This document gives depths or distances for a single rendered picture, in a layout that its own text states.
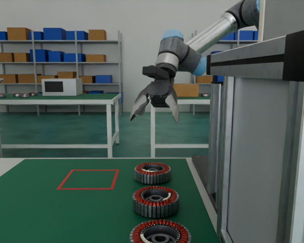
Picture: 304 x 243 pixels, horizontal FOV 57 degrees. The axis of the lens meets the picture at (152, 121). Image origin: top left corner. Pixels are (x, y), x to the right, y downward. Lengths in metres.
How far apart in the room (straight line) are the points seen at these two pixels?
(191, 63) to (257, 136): 0.63
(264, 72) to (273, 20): 0.29
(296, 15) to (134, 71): 6.92
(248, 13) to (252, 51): 0.86
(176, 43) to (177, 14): 6.57
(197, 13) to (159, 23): 0.97
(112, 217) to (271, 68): 0.48
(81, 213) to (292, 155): 0.52
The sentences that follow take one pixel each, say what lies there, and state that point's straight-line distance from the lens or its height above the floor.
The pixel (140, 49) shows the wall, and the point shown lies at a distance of 7.41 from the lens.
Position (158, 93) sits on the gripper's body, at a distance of 0.87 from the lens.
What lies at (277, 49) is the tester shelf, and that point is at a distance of 0.34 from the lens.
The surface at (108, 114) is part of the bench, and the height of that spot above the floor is 0.57.
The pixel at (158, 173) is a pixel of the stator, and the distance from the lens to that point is 0.83.
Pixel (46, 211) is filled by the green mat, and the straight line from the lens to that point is 0.74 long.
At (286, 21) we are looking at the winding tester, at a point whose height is 1.17.
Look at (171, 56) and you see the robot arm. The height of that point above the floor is 1.12.
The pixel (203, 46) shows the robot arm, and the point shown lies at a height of 1.18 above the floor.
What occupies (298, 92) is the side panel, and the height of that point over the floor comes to 1.06.
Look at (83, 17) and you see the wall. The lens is 7.68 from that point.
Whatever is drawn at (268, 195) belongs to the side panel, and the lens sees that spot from 0.39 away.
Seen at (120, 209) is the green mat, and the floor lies 0.75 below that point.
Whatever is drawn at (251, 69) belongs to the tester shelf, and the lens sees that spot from 0.41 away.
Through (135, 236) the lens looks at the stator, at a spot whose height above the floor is 0.79.
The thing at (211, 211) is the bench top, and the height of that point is 0.75.
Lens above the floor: 1.08
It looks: 10 degrees down
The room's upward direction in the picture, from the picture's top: straight up
